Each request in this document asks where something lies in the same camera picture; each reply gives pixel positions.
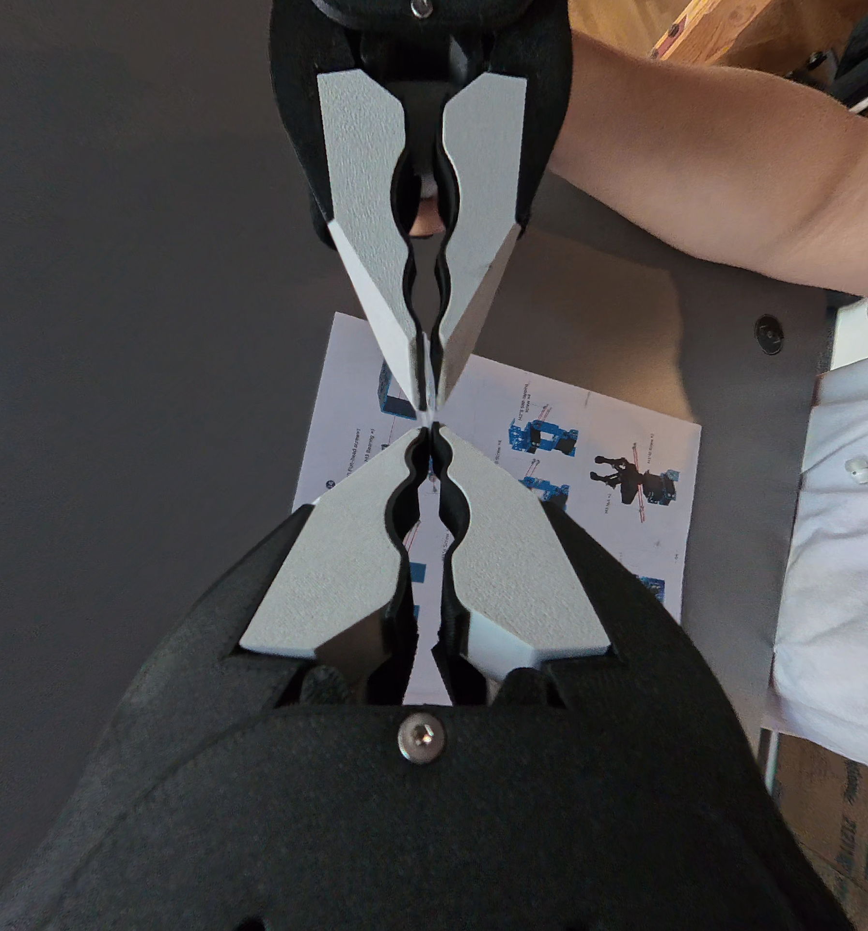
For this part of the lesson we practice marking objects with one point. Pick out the black desk bolt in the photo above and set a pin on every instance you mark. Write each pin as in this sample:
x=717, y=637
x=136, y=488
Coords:
x=769, y=334

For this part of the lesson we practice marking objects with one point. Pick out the brown cardboard box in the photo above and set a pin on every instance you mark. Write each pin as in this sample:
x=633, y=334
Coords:
x=841, y=822

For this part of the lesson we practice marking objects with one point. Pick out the person's right hand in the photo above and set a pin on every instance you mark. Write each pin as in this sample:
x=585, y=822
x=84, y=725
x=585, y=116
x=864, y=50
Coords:
x=425, y=218

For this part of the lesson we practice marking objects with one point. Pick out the black desk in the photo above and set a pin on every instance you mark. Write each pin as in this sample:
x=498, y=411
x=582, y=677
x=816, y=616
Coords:
x=150, y=364

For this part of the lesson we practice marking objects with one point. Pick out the person's right forearm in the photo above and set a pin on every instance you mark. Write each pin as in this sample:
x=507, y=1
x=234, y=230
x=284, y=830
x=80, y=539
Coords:
x=695, y=145

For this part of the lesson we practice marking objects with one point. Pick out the plywood panel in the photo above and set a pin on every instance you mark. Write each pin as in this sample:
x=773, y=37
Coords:
x=732, y=29

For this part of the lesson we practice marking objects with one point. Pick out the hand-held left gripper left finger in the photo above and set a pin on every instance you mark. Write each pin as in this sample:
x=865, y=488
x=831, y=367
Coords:
x=332, y=567

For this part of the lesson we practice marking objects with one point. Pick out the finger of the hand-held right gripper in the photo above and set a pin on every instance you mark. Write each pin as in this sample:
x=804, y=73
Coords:
x=357, y=160
x=488, y=160

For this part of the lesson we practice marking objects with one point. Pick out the printed instruction sheet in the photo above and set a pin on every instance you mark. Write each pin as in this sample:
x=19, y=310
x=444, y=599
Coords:
x=608, y=567

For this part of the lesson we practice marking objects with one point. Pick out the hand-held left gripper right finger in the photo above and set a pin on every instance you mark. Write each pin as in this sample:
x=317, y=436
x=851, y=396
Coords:
x=521, y=574

